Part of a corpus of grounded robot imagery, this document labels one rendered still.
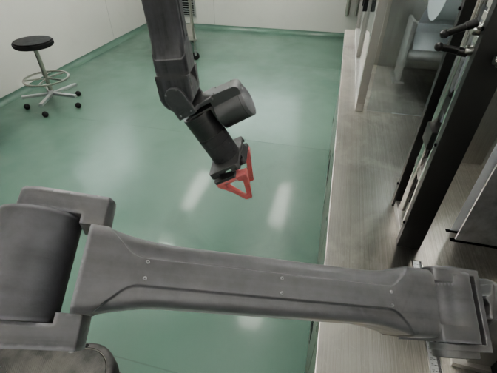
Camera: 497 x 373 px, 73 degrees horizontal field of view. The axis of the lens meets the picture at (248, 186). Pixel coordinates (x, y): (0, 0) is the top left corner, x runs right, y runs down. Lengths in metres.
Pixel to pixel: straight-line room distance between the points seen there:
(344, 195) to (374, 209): 0.09
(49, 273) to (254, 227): 1.87
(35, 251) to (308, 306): 0.21
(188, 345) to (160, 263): 1.43
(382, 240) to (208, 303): 0.65
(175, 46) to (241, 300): 0.42
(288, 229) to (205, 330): 0.78
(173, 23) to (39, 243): 0.40
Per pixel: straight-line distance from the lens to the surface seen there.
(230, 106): 0.60
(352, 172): 1.06
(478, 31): 0.65
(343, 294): 0.31
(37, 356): 1.59
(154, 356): 1.70
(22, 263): 0.27
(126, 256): 0.26
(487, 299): 0.45
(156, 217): 2.23
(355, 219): 0.90
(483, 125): 1.19
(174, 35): 0.58
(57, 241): 0.28
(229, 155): 0.65
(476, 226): 0.92
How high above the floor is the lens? 1.50
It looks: 39 degrees down
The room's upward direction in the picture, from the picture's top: straight up
